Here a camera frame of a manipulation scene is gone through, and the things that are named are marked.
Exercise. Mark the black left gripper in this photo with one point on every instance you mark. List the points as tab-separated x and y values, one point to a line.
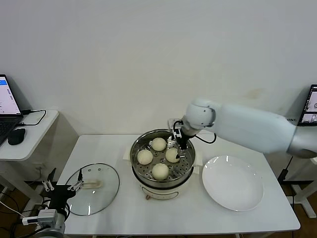
59	196

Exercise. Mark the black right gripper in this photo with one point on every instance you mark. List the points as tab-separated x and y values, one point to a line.
183	142

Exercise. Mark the white steamed baozi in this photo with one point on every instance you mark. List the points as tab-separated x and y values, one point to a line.
171	155
144	157
160	171
159	144

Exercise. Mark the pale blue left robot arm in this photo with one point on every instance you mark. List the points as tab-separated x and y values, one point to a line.
53	231

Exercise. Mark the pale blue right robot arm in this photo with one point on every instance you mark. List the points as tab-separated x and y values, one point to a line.
247	126

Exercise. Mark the stainless perforated steamer basket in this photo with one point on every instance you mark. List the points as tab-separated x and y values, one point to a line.
184	168

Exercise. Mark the cream electric cooking pot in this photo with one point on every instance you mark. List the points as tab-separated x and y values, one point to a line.
161	192

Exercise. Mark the white side table with mouse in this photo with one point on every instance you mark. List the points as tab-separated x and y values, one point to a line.
37	138

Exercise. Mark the white round plate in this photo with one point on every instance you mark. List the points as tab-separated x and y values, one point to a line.
232	183

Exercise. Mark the black computer mouse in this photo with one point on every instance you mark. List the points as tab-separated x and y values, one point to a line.
16	136

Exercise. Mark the black laptop with white screen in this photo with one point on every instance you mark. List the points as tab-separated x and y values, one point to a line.
7	99

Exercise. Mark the black laptop with dark screen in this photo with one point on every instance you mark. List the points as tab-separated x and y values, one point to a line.
309	106

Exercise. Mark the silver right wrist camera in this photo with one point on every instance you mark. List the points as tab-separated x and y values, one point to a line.
173	124

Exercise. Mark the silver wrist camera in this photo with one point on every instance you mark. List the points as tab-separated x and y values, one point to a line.
47	217
173	124

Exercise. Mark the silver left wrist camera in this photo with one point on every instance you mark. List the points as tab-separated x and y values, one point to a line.
47	217

